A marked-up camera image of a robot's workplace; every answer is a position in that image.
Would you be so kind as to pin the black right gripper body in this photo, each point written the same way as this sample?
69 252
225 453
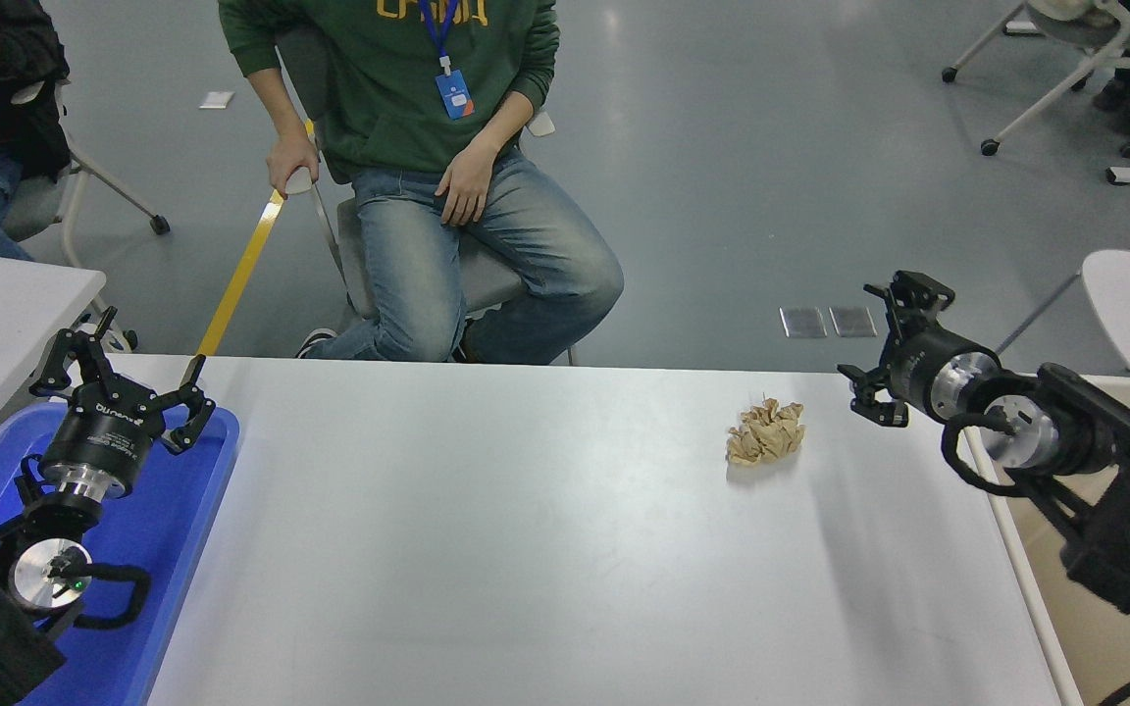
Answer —
913 368

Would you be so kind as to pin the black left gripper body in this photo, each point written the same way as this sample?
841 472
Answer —
104 431

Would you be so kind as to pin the person's right hand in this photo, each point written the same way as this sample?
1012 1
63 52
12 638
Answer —
290 157

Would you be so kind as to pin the person's left hand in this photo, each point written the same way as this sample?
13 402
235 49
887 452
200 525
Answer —
465 186

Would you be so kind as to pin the metal floor outlet plate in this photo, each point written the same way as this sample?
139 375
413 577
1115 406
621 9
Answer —
804 323
853 322

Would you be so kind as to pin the crumpled tan paper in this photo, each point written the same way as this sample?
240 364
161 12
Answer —
766 436

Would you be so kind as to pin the blue plastic tray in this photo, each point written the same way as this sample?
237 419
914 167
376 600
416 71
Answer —
163 549

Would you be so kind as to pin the large pale plastic bin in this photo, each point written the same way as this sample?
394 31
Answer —
1055 647

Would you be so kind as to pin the blue ID badge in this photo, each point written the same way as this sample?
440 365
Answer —
454 95

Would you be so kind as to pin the white frame office chair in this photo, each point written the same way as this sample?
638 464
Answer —
1114 37
35 206
491 284

